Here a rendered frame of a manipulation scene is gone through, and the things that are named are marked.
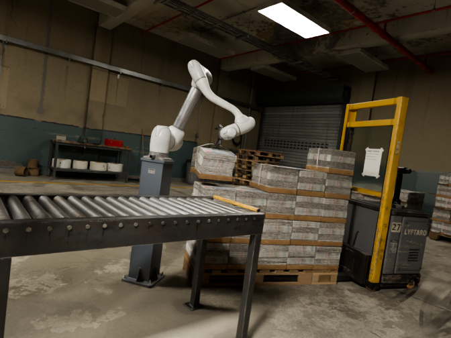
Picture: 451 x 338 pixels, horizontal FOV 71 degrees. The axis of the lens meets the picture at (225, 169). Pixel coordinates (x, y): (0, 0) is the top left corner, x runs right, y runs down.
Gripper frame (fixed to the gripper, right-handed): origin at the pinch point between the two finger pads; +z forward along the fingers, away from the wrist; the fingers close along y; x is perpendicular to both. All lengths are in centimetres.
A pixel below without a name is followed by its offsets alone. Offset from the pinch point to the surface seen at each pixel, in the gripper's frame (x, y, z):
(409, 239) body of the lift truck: 203, 73, -30
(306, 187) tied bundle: 86, 34, -17
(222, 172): 5.4, 30.7, -14.7
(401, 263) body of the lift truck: 198, 98, -27
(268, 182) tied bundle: 49, 34, -15
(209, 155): -9.2, 18.3, -19.0
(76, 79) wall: -192, -164, 601
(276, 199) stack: 57, 48, -16
